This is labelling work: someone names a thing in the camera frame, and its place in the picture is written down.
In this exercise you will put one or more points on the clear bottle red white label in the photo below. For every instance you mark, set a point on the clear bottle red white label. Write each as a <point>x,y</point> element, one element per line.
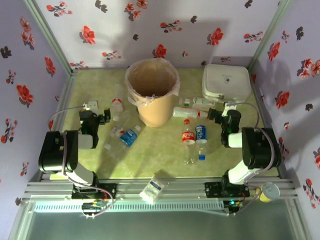
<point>117,102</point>
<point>116,131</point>

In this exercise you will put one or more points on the white bottle red cap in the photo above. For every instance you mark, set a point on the white bottle red cap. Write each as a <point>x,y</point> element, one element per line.
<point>186,112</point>

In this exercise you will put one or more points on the small clear bottle green label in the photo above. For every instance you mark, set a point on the small clear bottle green label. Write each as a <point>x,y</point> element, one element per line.
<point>185,101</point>

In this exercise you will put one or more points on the clear bottle blue label white cap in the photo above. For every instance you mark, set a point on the clear bottle blue label white cap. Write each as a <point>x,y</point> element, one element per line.
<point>128,137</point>

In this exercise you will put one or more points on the cola bottle red label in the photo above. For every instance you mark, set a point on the cola bottle red label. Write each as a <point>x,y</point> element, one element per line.
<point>188,136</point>

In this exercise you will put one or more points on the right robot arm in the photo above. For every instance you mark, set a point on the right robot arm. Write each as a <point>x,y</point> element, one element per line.
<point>257,147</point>

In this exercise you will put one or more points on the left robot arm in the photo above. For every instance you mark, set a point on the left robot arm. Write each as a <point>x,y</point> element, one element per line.
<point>57,155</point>

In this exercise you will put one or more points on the tan round bin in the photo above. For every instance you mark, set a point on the tan round bin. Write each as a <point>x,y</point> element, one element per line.
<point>155,112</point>

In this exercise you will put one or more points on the clear plastic bin liner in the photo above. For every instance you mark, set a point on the clear plastic bin liner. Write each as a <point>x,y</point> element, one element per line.
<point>152,80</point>

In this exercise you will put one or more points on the white lidded square container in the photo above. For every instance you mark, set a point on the white lidded square container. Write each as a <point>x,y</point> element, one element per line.
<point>225,80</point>

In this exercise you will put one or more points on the yellow can silver lid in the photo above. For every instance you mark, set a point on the yellow can silver lid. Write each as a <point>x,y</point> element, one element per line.
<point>268,192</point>

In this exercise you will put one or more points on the white tissue packet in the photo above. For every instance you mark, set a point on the white tissue packet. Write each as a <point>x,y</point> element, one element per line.
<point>152,188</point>

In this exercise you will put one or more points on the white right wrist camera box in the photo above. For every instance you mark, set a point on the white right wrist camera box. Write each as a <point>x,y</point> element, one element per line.
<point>230,106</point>

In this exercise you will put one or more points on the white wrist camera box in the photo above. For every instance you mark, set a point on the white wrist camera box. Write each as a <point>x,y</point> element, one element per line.
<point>230,106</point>
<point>92,105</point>

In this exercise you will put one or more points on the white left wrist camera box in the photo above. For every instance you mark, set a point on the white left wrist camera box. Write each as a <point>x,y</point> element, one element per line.
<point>92,105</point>

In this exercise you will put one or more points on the aluminium side rail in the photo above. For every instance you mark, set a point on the aluminium side rail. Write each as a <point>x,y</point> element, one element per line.
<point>256,85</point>
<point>67,87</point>

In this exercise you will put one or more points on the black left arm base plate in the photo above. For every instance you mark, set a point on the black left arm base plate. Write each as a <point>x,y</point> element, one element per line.
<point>107,190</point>

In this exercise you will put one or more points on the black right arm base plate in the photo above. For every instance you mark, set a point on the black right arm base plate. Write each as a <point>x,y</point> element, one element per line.
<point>212,190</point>

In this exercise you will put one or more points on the aluminium frame rail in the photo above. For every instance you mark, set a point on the aluminium frame rail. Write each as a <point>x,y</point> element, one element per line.
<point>182,190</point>

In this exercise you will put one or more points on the aluminium corner post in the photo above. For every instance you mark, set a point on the aluminium corner post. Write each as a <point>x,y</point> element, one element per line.
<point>51,37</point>
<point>268,37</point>

